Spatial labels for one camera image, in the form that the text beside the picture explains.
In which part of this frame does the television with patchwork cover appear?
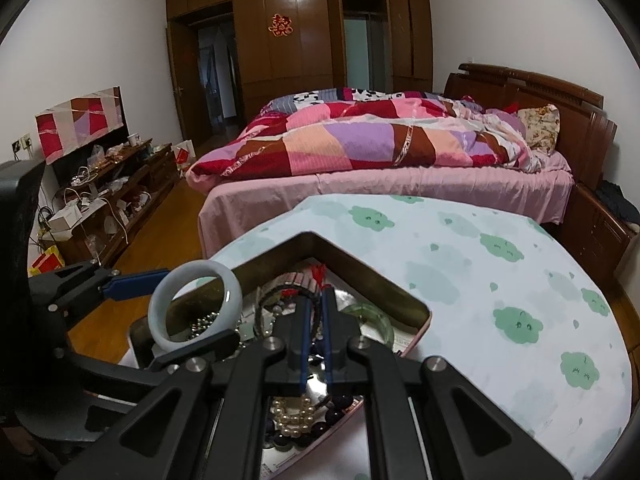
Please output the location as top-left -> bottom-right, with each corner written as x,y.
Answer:
35,85 -> 125,165

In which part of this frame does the red cord bracelet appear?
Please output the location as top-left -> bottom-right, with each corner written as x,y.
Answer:
309,262 -> 334,294

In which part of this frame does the wooden low cabinet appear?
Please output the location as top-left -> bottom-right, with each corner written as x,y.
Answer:
30,137 -> 182,269

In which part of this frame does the dark clothing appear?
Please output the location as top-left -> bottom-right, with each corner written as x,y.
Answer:
595,179 -> 640,227

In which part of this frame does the pale grey jade bangle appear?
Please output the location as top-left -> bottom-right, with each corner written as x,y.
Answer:
148,261 -> 245,354

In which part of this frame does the wooden nightstand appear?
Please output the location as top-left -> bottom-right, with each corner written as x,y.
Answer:
554,182 -> 640,287

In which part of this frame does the red cardboard box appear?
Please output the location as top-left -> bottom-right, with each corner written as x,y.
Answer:
29,246 -> 67,278

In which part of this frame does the patchwork quilt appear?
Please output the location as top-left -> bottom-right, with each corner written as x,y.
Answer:
185,87 -> 546,179

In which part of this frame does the wooden headboard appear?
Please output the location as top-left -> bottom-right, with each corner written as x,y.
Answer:
442,62 -> 619,192

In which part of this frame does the pearl bracelet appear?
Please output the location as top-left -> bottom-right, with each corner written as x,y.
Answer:
271,395 -> 319,442

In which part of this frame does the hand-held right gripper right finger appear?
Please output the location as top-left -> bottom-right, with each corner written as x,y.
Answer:
320,287 -> 573,480

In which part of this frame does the red white paper bag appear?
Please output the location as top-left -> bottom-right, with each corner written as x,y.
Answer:
172,139 -> 197,172

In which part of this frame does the wooden wardrobe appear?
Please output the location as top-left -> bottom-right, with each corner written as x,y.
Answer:
165,0 -> 434,127

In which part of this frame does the metal tin box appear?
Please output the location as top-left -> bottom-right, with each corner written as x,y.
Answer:
165,230 -> 434,362

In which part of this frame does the red paper-cut decoration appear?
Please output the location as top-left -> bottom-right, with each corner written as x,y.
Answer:
268,12 -> 294,39

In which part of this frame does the white box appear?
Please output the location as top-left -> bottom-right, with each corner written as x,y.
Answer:
47,204 -> 87,234

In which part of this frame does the bed with pink sheet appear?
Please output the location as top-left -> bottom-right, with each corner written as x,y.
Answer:
185,87 -> 576,261

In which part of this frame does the green cloud print tablecloth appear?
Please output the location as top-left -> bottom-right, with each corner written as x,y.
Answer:
122,193 -> 634,480

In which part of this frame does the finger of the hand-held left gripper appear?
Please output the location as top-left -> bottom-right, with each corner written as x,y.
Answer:
27,261 -> 171,314
62,330 -> 244,404

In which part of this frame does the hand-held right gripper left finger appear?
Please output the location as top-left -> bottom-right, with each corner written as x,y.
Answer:
52,301 -> 311,480

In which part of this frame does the black television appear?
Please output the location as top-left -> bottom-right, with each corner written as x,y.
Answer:
50,124 -> 129,187

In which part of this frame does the pink tile bead bracelet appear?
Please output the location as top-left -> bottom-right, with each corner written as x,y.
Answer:
271,269 -> 319,292

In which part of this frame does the green jade bangle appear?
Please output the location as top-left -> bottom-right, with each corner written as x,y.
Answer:
342,302 -> 402,347

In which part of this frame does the floral pillow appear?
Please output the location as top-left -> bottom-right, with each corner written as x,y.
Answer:
517,103 -> 561,156

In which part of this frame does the silver bead chain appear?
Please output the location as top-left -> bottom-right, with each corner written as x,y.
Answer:
186,309 -> 222,342

